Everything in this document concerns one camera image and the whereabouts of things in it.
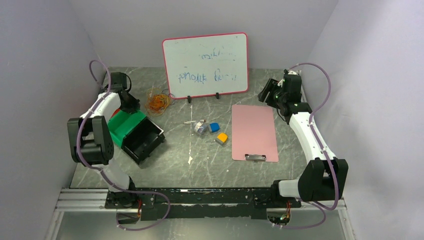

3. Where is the yellow cable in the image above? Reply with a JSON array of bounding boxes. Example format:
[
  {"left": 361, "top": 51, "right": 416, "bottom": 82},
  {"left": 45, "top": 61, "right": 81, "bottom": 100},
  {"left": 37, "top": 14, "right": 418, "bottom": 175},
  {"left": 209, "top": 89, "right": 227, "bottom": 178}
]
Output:
[{"left": 145, "top": 87, "right": 173, "bottom": 117}]

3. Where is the blue eraser block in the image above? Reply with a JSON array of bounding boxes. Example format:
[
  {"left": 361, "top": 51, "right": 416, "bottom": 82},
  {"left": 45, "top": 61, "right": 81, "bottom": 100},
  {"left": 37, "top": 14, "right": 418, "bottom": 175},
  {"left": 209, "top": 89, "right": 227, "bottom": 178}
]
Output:
[{"left": 208, "top": 122, "right": 220, "bottom": 133}]

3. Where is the yellow eraser block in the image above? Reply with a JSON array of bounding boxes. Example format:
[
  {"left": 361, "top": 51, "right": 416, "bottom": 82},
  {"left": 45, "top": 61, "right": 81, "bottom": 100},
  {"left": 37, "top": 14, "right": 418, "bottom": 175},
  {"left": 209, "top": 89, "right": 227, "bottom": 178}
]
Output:
[{"left": 215, "top": 132, "right": 229, "bottom": 146}]

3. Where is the clear tape roll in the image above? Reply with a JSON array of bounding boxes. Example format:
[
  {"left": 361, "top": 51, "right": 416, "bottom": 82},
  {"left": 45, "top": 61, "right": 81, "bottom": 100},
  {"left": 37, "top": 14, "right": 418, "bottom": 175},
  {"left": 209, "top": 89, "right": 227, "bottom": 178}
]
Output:
[{"left": 193, "top": 120, "right": 209, "bottom": 136}]

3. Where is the pink clipboard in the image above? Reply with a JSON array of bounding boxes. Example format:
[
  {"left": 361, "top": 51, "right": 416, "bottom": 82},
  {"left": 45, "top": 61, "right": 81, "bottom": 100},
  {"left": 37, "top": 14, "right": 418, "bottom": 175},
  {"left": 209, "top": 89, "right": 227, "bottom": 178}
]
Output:
[{"left": 230, "top": 104, "right": 279, "bottom": 163}]

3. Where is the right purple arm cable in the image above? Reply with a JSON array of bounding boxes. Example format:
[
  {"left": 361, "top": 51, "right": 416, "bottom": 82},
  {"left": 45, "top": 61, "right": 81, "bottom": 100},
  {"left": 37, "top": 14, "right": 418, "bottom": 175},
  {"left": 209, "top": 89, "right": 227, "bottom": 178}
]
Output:
[{"left": 271, "top": 61, "right": 341, "bottom": 230}]

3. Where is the aluminium rail frame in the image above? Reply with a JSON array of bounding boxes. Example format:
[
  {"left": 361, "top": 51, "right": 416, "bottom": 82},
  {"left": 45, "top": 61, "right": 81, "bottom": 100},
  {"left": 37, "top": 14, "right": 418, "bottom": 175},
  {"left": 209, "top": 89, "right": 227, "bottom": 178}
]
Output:
[{"left": 46, "top": 189, "right": 356, "bottom": 240}]

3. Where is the whiteboard with pink frame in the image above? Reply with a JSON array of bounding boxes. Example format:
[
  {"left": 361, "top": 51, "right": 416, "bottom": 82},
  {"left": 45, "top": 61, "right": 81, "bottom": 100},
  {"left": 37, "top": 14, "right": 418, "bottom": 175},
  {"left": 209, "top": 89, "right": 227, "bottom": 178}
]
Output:
[{"left": 162, "top": 32, "right": 249, "bottom": 100}]

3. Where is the black plastic bin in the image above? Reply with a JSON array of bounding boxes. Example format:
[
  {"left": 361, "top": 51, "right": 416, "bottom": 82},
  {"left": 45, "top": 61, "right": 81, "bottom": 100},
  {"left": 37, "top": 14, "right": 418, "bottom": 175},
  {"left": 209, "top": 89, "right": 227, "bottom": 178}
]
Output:
[{"left": 121, "top": 117, "right": 165, "bottom": 165}]

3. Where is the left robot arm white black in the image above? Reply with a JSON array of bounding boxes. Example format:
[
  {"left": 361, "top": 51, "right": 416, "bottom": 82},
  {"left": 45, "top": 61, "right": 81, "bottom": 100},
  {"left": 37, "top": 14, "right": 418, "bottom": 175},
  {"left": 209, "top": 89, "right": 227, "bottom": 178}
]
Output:
[{"left": 67, "top": 72, "right": 140, "bottom": 208}]

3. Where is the red plastic bin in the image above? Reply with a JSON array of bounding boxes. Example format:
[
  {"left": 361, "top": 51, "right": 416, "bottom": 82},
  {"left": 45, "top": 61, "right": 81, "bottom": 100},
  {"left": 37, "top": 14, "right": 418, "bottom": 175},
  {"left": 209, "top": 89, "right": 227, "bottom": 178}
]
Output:
[{"left": 111, "top": 109, "right": 120, "bottom": 118}]

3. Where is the green plastic bin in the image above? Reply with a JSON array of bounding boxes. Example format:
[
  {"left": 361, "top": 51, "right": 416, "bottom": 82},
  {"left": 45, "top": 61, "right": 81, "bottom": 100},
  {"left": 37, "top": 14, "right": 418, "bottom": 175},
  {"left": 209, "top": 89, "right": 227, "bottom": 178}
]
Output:
[{"left": 107, "top": 110, "right": 146, "bottom": 148}]

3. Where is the orange cable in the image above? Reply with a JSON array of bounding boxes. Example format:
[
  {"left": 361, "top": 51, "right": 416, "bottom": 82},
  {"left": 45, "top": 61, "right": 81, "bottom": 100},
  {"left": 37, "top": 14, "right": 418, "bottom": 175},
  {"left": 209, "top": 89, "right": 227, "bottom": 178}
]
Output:
[{"left": 147, "top": 93, "right": 173, "bottom": 115}]

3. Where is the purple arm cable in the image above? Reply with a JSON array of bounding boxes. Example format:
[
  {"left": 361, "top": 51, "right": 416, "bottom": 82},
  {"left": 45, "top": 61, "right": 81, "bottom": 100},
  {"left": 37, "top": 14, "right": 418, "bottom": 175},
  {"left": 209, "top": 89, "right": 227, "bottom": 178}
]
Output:
[
  {"left": 271, "top": 61, "right": 341, "bottom": 230},
  {"left": 75, "top": 60, "right": 172, "bottom": 232}
]

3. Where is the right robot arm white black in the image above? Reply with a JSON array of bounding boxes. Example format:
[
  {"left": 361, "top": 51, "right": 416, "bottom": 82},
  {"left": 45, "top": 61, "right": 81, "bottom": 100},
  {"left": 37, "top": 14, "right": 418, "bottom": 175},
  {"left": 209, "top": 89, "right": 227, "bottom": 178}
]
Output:
[{"left": 258, "top": 72, "right": 349, "bottom": 207}]

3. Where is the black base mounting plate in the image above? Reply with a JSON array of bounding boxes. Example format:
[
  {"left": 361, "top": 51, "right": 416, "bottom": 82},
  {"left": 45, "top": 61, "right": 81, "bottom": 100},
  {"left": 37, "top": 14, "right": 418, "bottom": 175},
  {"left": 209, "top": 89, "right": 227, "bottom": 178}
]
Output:
[{"left": 104, "top": 186, "right": 302, "bottom": 221}]

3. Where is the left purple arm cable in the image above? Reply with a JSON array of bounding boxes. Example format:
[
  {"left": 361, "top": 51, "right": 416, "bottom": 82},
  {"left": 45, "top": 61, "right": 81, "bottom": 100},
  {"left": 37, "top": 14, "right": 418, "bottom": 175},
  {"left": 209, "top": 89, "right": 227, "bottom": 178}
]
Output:
[{"left": 75, "top": 60, "right": 172, "bottom": 232}]

